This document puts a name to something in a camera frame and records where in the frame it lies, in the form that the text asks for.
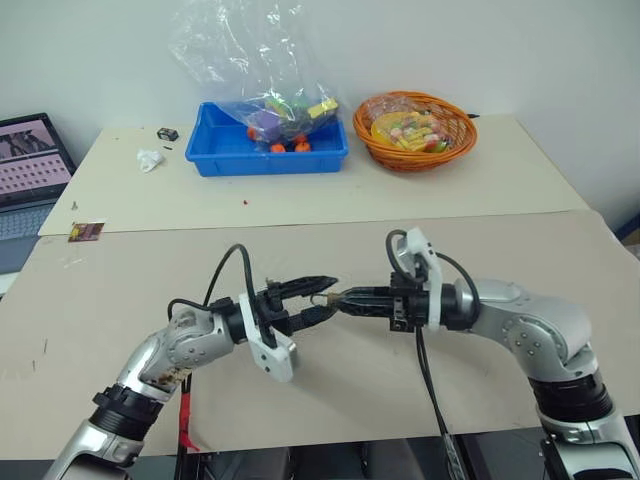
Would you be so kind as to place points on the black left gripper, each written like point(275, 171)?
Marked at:
point(270, 310)

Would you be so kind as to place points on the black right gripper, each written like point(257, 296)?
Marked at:
point(405, 310)

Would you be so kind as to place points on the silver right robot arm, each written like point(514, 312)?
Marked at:
point(540, 325)

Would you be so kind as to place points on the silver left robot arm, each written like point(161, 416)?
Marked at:
point(150, 360)

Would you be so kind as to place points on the orange wicker basket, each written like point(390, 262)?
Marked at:
point(415, 160)

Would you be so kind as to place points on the red tape strip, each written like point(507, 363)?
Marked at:
point(186, 420)

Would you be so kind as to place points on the blue plastic bin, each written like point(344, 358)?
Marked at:
point(225, 150)

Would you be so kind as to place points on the clear bag of toy food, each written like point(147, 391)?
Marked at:
point(410, 127)

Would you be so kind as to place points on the crumpled white tissue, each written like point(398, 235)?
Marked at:
point(149, 160)

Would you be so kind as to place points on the small black box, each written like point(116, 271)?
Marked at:
point(167, 133)

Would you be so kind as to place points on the red and yellow small card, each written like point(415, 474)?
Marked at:
point(87, 232)

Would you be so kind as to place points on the clear bag of colourful toys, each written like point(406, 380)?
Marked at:
point(240, 50)

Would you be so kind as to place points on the open laptop computer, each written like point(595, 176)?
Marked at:
point(27, 165)

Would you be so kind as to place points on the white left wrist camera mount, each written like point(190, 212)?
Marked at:
point(274, 357)

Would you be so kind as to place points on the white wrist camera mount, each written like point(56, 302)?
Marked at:
point(274, 357)
point(427, 260)

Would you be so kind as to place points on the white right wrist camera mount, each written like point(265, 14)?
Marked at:
point(427, 260)

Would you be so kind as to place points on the blue frame piece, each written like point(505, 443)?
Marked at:
point(631, 235)

